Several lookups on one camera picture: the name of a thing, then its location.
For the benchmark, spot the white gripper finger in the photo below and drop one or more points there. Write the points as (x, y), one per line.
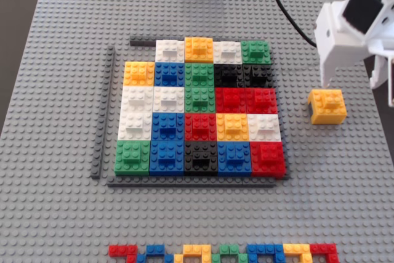
(335, 50)
(390, 72)

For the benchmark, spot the red lego cube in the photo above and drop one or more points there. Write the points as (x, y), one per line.
(267, 159)
(262, 100)
(231, 100)
(200, 127)

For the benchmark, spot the green lego letter O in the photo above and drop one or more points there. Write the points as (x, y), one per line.
(229, 249)

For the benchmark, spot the green lego cube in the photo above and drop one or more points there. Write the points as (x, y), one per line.
(199, 75)
(200, 99)
(132, 156)
(256, 52)

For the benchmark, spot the yellow lego letter E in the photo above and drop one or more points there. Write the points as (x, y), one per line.
(295, 248)

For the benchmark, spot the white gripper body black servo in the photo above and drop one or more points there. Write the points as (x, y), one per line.
(333, 56)

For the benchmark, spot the dark grey lego wall strip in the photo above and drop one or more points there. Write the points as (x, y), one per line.
(103, 112)
(143, 41)
(191, 181)

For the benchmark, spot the yellow lego letter B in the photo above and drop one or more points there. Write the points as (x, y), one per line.
(197, 249)

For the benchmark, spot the yellow lego cube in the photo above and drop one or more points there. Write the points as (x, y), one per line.
(232, 127)
(198, 49)
(329, 109)
(139, 73)

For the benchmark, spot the grey lego baseplate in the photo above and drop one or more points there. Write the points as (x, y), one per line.
(61, 121)

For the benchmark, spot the black lego cube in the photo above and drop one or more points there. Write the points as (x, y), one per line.
(258, 75)
(201, 158)
(228, 75)

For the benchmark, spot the blue lego cube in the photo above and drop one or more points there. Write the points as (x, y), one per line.
(167, 157)
(167, 126)
(234, 158)
(169, 74)

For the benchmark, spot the red lego letter L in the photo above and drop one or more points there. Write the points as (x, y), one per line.
(323, 248)

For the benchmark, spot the blue lego letter R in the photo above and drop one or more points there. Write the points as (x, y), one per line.
(264, 248)

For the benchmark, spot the white lego cube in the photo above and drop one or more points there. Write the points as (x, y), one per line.
(264, 127)
(137, 98)
(227, 51)
(169, 50)
(168, 99)
(135, 126)

